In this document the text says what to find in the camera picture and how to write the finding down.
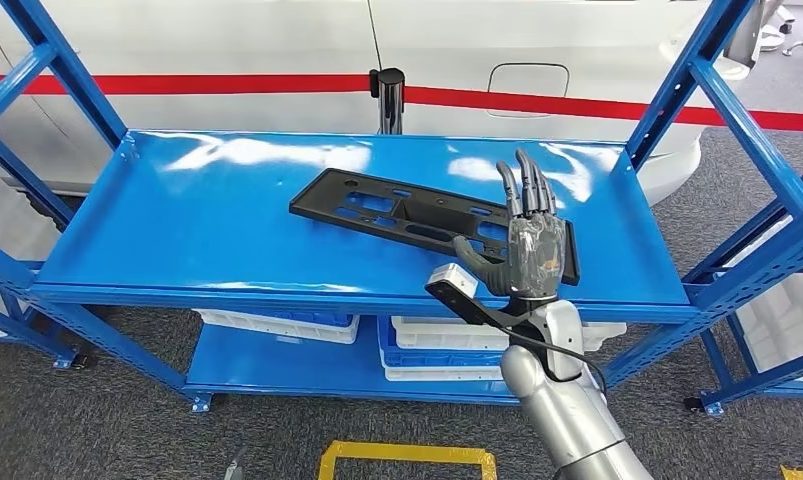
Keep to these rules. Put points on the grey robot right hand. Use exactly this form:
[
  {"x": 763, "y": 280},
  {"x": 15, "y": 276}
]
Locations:
[{"x": 537, "y": 255}]

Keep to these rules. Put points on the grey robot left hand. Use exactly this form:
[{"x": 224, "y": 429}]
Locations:
[{"x": 235, "y": 467}]

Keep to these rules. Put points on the black plastic plate bracket part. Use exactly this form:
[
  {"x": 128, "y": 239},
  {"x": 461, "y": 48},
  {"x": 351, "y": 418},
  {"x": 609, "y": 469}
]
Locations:
[{"x": 321, "y": 199}]

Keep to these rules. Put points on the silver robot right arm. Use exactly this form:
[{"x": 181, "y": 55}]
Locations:
[{"x": 560, "y": 411}]

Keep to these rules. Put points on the blue steel shelf rack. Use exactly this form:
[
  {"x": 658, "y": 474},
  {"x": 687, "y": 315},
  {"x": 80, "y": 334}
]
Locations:
[
  {"x": 30, "y": 338},
  {"x": 765, "y": 379},
  {"x": 176, "y": 225}
]

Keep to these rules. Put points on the white plastic bin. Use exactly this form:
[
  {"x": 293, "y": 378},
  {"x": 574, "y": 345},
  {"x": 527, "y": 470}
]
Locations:
[
  {"x": 441, "y": 374},
  {"x": 441, "y": 334},
  {"x": 788, "y": 318},
  {"x": 262, "y": 326}
]

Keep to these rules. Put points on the white round floor stand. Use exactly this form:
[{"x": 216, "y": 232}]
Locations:
[{"x": 772, "y": 38}]

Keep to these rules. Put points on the yellow floor tape square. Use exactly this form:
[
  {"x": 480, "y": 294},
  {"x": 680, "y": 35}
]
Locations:
[{"x": 802, "y": 474}]

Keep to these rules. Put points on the white car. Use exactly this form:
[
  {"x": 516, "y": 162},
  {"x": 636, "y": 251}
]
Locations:
[{"x": 242, "y": 40}]

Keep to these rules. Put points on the red barrier belt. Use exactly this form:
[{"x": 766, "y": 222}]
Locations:
[{"x": 176, "y": 84}]

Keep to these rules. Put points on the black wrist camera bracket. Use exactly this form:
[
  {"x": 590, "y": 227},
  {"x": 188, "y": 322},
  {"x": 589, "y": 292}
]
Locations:
[{"x": 474, "y": 310}]

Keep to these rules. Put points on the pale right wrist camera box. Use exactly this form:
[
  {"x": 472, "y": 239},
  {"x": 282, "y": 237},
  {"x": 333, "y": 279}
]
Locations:
[{"x": 454, "y": 279}]

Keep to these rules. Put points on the black stanchion post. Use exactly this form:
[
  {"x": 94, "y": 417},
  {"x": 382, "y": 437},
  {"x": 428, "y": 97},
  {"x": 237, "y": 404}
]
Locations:
[{"x": 389, "y": 99}]

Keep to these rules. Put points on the grey metal post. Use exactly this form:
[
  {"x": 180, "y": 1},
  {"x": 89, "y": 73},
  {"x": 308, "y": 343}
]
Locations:
[{"x": 745, "y": 36}]

